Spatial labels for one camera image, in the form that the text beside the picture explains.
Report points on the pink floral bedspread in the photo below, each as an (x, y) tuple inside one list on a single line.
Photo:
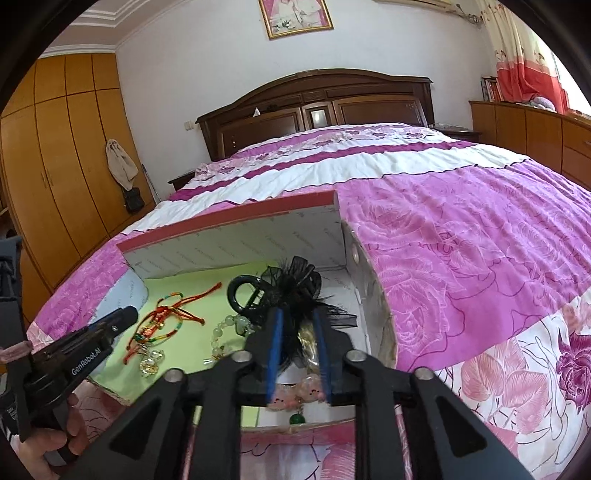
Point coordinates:
[(461, 230)]

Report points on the row of books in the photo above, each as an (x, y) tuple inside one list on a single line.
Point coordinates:
[(490, 88)]

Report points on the black hanging bag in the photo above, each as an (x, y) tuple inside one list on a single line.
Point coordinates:
[(134, 201)]

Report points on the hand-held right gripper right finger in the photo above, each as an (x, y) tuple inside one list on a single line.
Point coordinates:
[(321, 350)]

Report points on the red and cream curtain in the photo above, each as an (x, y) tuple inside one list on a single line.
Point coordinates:
[(521, 50)]

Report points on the dark wooden headboard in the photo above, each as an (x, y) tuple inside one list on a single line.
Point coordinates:
[(369, 110)]

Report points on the black mesh flower hair claw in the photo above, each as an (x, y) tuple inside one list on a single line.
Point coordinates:
[(291, 286)]

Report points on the yellow wooden wardrobe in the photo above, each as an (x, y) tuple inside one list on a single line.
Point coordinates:
[(60, 175)]

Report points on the light wooden sideboard cabinet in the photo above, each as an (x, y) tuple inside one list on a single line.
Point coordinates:
[(531, 134)]

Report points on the person's left hand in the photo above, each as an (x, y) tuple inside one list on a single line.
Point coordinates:
[(41, 444)]

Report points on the pearl brooch pin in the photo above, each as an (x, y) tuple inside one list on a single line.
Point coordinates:
[(152, 362)]

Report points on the gold hair clip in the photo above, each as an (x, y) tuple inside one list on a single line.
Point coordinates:
[(307, 344)]

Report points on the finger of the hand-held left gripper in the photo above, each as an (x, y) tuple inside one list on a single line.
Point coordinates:
[(117, 323)]

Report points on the pink cardboard box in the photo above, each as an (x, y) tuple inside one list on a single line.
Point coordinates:
[(369, 295)]

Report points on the thin grey stick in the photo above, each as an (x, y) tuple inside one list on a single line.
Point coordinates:
[(151, 183)]

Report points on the green bead pendant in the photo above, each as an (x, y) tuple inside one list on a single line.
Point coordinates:
[(296, 419)]

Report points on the dark wooden nightstand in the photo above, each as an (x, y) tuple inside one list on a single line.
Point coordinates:
[(182, 179), (457, 132)]

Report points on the beige hanging cloth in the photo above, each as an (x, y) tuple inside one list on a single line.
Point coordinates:
[(121, 164)]

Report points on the framed wall picture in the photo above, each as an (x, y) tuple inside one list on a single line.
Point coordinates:
[(295, 16)]

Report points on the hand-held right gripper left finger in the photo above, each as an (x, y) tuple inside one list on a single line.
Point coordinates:
[(276, 350)]

